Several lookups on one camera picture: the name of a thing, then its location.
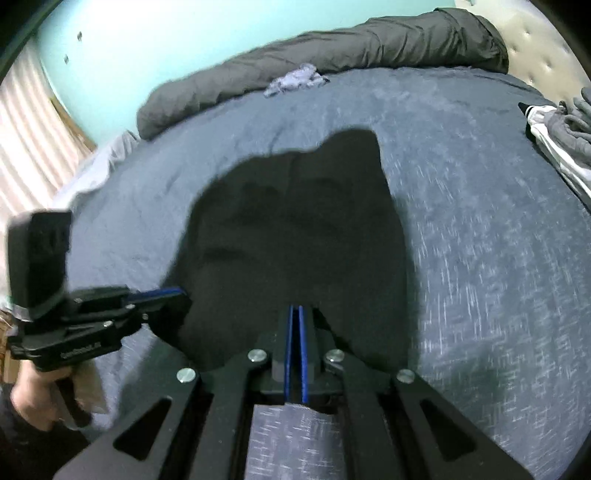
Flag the person's left forearm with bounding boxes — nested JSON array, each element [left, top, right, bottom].
[[0, 401, 88, 480]]

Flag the wooden frame strip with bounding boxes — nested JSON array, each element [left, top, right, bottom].
[[50, 95, 99, 151]]

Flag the pink curtain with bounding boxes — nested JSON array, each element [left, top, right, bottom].
[[0, 44, 99, 222]]

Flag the cream tufted headboard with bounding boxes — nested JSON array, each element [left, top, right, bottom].
[[455, 0, 591, 95]]

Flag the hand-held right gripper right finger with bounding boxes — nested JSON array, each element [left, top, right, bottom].
[[298, 305, 536, 480]]

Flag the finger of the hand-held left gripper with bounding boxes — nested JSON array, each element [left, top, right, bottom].
[[124, 286, 189, 306], [135, 295, 192, 325]]

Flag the small lilac cloth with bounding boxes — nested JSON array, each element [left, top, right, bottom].
[[263, 64, 331, 99]]

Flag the black fleece garment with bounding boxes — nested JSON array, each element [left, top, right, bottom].
[[164, 129, 411, 374]]

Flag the dark grey folded garment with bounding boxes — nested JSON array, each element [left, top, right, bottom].
[[573, 85, 591, 121]]

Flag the dark grey rolled duvet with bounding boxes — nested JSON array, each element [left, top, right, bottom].
[[136, 7, 510, 140]]

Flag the person's left hand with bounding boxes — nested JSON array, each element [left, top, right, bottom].
[[9, 360, 110, 431]]

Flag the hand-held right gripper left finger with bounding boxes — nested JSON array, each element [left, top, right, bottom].
[[53, 305, 297, 480]]

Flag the white garment with black trim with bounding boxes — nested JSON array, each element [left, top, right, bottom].
[[518, 102, 591, 208]]

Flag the grey folded sweatshirt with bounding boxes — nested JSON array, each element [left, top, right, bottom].
[[536, 99, 591, 146]]

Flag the light grey pillow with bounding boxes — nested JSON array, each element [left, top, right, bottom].
[[51, 130, 141, 210]]

